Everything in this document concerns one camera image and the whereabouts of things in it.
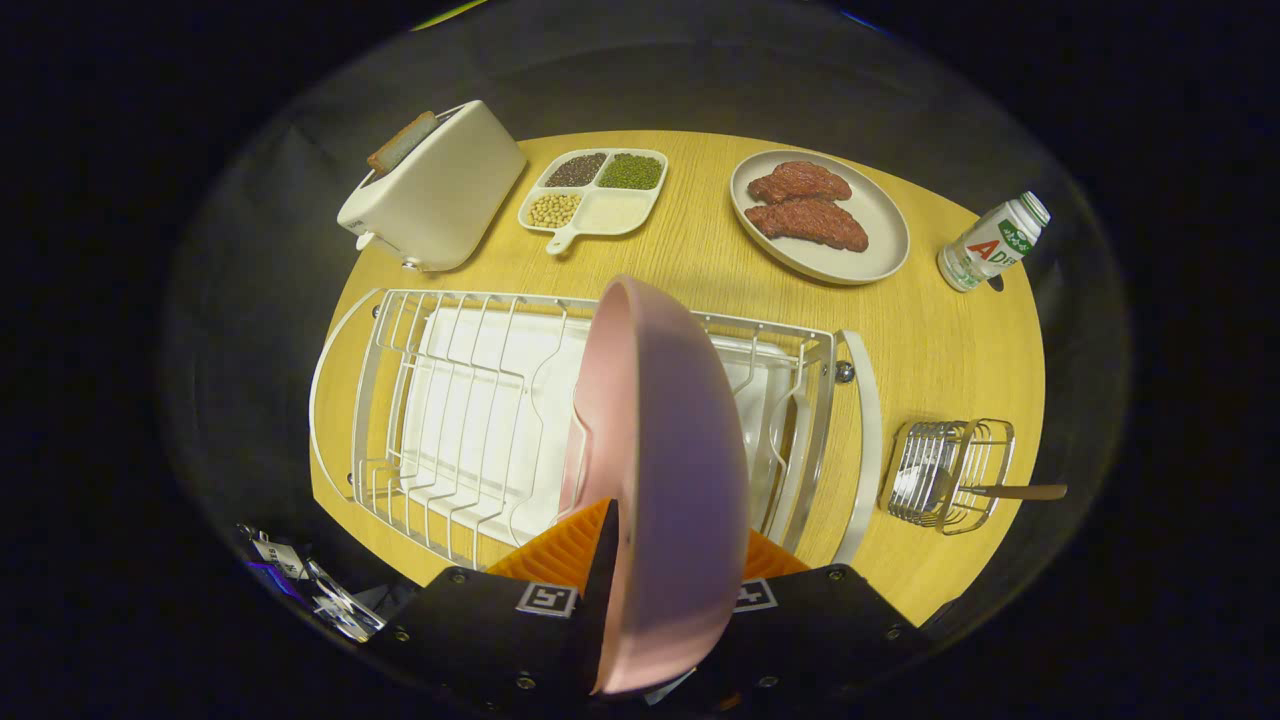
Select red meat slice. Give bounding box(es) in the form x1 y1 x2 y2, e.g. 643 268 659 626
747 161 854 206
745 197 870 253

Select beige plate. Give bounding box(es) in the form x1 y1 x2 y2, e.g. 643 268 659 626
730 150 911 287

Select brown toast slice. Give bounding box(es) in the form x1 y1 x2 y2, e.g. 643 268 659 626
366 111 441 176

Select white toaster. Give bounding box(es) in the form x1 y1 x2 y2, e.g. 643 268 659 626
337 100 528 273

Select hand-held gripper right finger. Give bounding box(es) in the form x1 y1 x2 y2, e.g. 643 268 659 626
650 528 936 713

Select black backdrop cloth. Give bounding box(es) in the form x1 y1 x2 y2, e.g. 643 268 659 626
160 0 1136 691

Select white drink bottle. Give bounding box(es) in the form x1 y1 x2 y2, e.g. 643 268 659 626
937 191 1052 293

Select white drip tray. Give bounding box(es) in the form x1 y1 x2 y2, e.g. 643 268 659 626
400 307 801 546

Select wooden handled metal spoon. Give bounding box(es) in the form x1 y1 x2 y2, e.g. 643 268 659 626
890 463 1069 519

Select white wire dish rack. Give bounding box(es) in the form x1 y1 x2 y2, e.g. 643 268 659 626
309 288 884 571

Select metal wire basket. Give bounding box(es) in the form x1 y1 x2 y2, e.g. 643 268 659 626
880 418 1016 536

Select pink plate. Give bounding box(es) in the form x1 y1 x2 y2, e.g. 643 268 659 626
557 275 751 696

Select white divided bean dish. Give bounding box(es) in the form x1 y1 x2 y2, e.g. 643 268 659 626
517 148 669 256

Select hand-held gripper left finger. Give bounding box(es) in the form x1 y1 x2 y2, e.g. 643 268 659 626
370 497 621 716

